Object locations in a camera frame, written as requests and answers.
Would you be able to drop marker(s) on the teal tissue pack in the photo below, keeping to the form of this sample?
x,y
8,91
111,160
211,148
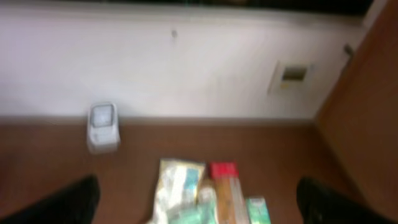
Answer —
x,y
202,213
257,210

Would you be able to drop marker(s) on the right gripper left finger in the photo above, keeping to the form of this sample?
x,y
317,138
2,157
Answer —
x,y
73,204

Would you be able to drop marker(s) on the cream snack bag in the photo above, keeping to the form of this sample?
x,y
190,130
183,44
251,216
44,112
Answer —
x,y
176,188

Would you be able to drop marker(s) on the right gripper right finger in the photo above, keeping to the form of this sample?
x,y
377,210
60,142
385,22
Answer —
x,y
320,204

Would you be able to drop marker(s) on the orange pasta bag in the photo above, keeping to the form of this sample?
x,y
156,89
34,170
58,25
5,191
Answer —
x,y
231,206

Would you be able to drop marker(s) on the brown wooden door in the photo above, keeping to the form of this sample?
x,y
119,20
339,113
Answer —
x,y
359,118

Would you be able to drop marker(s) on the white wall thermostat panel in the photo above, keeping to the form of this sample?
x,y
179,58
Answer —
x,y
291,78

